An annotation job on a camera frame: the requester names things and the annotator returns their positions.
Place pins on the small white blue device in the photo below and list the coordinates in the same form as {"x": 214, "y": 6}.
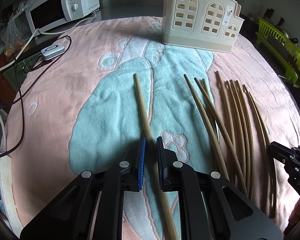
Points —
{"x": 52, "y": 51}

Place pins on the cream plastic utensil holder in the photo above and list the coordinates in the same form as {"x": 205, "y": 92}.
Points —
{"x": 201, "y": 24}

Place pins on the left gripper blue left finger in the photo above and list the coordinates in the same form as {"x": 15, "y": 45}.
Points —
{"x": 141, "y": 161}

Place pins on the lime green dish rack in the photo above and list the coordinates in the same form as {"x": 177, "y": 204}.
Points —
{"x": 279, "y": 45}

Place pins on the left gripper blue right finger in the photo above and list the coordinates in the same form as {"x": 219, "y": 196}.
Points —
{"x": 159, "y": 150}

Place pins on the white microwave oven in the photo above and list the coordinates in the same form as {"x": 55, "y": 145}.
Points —
{"x": 41, "y": 16}

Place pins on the pink and teal towel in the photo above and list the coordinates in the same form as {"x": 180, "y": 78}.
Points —
{"x": 124, "y": 137}

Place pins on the person's right hand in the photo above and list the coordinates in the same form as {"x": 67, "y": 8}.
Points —
{"x": 294, "y": 223}

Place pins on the plastic bag with food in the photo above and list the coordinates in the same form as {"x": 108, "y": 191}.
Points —
{"x": 12, "y": 37}

